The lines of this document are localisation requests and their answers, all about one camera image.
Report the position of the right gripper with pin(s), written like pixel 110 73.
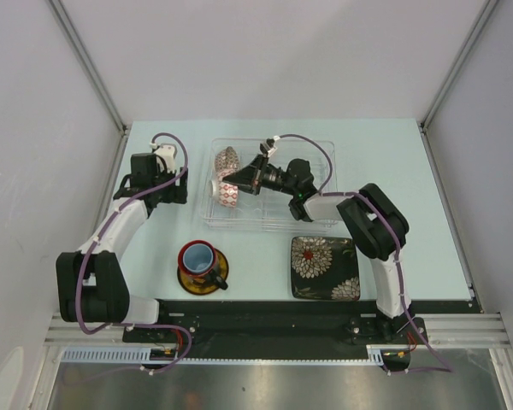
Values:
pixel 253 175

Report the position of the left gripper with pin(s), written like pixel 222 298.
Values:
pixel 177 193

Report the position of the brown patterned bowl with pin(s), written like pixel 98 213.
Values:
pixel 227 160

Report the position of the red patterned white bowl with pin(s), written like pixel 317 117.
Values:
pixel 222 192

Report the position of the white wire dish rack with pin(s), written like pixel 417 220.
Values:
pixel 269 210

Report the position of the square black floral plate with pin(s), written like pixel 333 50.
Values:
pixel 324 269

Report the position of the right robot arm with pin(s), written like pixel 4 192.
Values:
pixel 377 228

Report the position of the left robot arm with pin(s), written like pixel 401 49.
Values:
pixel 90 283

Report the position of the red black mug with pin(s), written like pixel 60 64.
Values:
pixel 197 258

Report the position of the round black yellow saucer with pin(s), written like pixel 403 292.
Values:
pixel 206 285

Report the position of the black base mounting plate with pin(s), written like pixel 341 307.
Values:
pixel 294 331

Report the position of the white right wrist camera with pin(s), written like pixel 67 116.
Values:
pixel 269 146

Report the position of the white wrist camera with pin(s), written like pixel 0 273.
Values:
pixel 167 153
pixel 269 146

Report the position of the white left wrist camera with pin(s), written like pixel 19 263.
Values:
pixel 167 153

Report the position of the aluminium frame rail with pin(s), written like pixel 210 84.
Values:
pixel 77 45

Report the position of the white slotted cable duct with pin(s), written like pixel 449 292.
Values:
pixel 157 357

